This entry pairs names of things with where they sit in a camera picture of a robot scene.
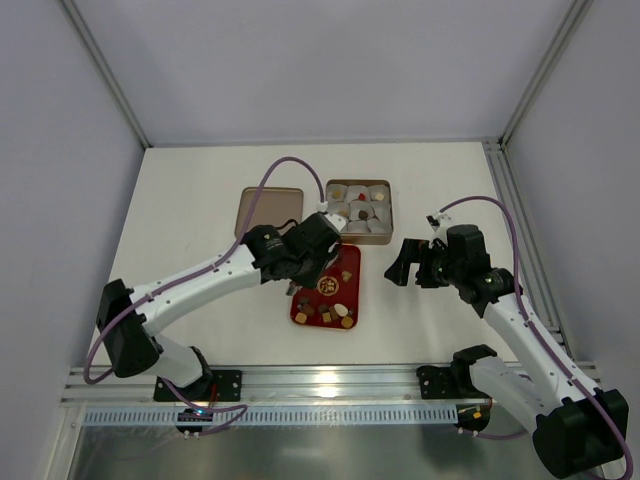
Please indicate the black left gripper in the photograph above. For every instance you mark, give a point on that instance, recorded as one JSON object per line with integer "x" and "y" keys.
{"x": 310, "y": 273}

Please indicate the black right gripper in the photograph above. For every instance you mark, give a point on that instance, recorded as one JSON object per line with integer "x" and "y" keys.
{"x": 425, "y": 265}

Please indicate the gold tin lid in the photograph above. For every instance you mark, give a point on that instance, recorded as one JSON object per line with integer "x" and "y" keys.
{"x": 275, "y": 206}

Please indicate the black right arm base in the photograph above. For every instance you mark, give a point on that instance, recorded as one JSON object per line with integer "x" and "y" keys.
{"x": 439, "y": 383}

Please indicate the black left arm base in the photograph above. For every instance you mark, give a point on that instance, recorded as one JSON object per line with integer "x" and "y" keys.
{"x": 224, "y": 385}

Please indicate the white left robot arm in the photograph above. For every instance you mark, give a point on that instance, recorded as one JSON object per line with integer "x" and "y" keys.
{"x": 131, "y": 321}

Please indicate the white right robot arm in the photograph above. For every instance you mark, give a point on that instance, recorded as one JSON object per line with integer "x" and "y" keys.
{"x": 574, "y": 425}

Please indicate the gold square tin box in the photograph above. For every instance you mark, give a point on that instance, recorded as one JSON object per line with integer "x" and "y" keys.
{"x": 367, "y": 207}

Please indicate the red rectangular tray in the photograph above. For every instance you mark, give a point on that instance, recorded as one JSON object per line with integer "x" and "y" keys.
{"x": 331, "y": 289}

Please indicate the aluminium right side rail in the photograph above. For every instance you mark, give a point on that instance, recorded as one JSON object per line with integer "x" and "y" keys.
{"x": 533, "y": 275}

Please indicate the aluminium rail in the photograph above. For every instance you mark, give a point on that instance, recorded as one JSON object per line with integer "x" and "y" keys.
{"x": 284, "y": 384}
{"x": 533, "y": 275}

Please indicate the aluminium front rail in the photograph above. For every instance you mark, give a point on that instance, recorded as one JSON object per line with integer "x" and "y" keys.
{"x": 284, "y": 384}

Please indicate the slotted cable duct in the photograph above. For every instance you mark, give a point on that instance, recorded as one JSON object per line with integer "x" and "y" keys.
{"x": 291, "y": 415}

